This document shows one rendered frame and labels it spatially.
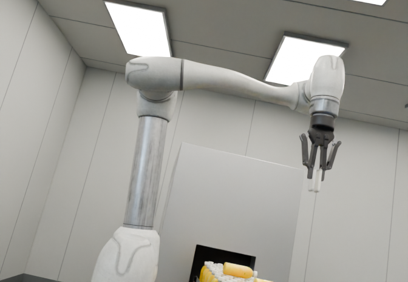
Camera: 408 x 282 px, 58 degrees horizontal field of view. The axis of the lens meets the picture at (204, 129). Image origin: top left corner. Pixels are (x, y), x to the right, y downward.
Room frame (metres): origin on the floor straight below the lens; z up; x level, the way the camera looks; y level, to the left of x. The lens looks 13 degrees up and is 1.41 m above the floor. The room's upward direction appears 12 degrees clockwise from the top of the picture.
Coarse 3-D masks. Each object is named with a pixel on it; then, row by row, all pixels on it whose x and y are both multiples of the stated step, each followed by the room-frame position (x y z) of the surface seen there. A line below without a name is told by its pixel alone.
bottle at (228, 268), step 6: (228, 264) 2.43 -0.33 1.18; (234, 264) 2.44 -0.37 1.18; (228, 270) 2.42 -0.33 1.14; (234, 270) 2.42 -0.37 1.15; (240, 270) 2.43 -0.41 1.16; (246, 270) 2.43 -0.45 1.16; (252, 270) 2.45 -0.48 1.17; (234, 276) 2.45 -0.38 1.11; (240, 276) 2.44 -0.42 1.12; (246, 276) 2.43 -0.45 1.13; (252, 276) 2.46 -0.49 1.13
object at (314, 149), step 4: (316, 136) 1.10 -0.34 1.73; (320, 136) 1.10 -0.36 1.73; (316, 140) 1.10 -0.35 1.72; (312, 144) 1.13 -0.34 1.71; (316, 144) 1.10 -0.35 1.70; (312, 148) 1.12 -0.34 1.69; (316, 148) 1.11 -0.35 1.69; (312, 152) 1.11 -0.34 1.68; (316, 152) 1.11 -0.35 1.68; (312, 156) 1.11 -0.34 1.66; (312, 160) 1.11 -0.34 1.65; (312, 164) 1.11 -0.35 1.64
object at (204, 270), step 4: (204, 264) 2.93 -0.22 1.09; (204, 268) 2.91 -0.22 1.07; (208, 268) 2.79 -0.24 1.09; (200, 272) 2.93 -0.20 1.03; (204, 272) 2.79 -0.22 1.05; (208, 272) 2.67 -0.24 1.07; (200, 276) 2.92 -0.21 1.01; (204, 276) 2.78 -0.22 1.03; (208, 276) 2.65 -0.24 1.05; (212, 276) 2.53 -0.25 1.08; (200, 280) 2.91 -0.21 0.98; (204, 280) 2.78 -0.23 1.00; (208, 280) 2.54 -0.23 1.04; (212, 280) 2.41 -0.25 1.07; (216, 280) 2.40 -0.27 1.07; (248, 280) 2.56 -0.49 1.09
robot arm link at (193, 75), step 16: (192, 64) 1.08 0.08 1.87; (192, 80) 1.08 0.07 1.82; (208, 80) 1.09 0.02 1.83; (224, 80) 1.10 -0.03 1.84; (240, 80) 1.12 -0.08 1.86; (256, 80) 1.18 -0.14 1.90; (304, 80) 1.23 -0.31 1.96; (256, 96) 1.21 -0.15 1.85; (272, 96) 1.23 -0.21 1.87; (288, 96) 1.24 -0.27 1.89; (304, 96) 1.21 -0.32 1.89; (304, 112) 1.28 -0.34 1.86
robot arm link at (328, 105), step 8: (320, 96) 1.09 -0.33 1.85; (328, 96) 1.08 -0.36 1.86; (312, 104) 1.11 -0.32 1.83; (320, 104) 1.08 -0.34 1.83; (328, 104) 1.08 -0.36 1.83; (336, 104) 1.09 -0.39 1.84; (312, 112) 1.11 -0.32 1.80; (320, 112) 1.09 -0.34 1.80; (328, 112) 1.08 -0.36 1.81; (336, 112) 1.09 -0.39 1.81
